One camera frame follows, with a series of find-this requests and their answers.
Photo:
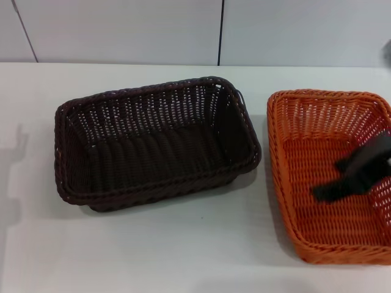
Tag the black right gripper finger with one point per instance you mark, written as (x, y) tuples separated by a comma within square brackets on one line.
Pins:
[(369, 155), (339, 190)]

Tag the orange woven basket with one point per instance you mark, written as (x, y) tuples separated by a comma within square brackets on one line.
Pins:
[(305, 171)]

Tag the dark brown woven basket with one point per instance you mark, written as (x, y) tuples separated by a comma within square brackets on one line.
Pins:
[(152, 158)]

